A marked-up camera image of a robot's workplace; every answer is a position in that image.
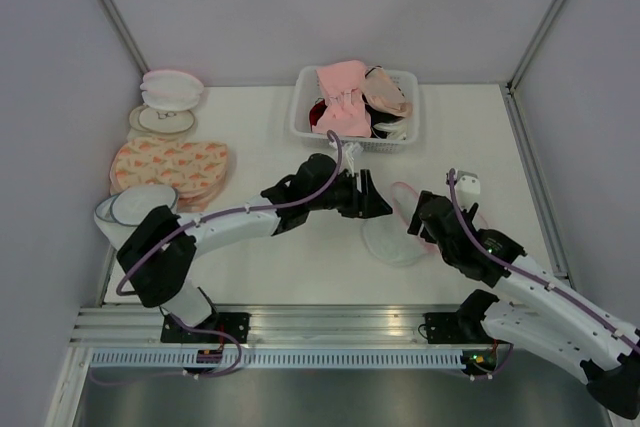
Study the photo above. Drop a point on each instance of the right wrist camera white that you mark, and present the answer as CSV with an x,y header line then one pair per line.
x,y
464,189

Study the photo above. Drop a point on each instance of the white slotted cable duct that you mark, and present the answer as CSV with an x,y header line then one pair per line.
x,y
282,358

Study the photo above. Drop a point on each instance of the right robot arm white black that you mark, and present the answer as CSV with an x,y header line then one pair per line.
x,y
522,304

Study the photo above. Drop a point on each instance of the pink bra in basket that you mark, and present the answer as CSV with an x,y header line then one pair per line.
x,y
346,113

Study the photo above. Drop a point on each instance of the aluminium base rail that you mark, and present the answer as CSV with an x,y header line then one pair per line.
x,y
271,326

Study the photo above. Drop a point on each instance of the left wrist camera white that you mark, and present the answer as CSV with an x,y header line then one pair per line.
x,y
351,151

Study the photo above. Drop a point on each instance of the white bra in basket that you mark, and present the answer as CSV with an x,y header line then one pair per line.
x,y
393,131

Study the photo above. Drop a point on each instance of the beige bra in basket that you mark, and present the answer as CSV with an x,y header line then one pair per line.
x,y
383,95

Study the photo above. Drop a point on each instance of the right aluminium frame post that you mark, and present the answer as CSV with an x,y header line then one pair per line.
x,y
550,17

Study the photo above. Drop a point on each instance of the dark red black bra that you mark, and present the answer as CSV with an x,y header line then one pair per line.
x,y
315,114

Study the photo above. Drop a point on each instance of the aluminium frame post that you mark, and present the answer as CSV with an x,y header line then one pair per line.
x,y
118,23
550,17

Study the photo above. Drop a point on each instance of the left aluminium frame post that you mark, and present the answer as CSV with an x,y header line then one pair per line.
x,y
118,23

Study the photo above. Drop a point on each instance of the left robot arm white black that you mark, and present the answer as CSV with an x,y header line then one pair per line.
x,y
157,257

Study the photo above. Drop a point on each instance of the carrot print laundry bag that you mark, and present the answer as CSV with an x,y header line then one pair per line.
x,y
191,168

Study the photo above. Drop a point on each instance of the white plastic perforated basket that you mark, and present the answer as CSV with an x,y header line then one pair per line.
x,y
307,92

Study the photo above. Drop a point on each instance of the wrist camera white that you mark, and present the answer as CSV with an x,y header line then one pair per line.
x,y
464,189
351,151

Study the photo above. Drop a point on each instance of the pink laundry bag under stack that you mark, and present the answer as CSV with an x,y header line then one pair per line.
x,y
193,205

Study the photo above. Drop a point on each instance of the grey-trimmed white mesh laundry bag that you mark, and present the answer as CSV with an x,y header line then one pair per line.
x,y
119,215

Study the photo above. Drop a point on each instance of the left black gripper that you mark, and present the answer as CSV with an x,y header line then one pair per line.
x,y
366,205

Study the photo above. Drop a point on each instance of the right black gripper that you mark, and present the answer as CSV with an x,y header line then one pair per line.
x,y
414,223

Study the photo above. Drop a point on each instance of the white mesh laundry bag pink zipper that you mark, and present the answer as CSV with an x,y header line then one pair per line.
x,y
387,239

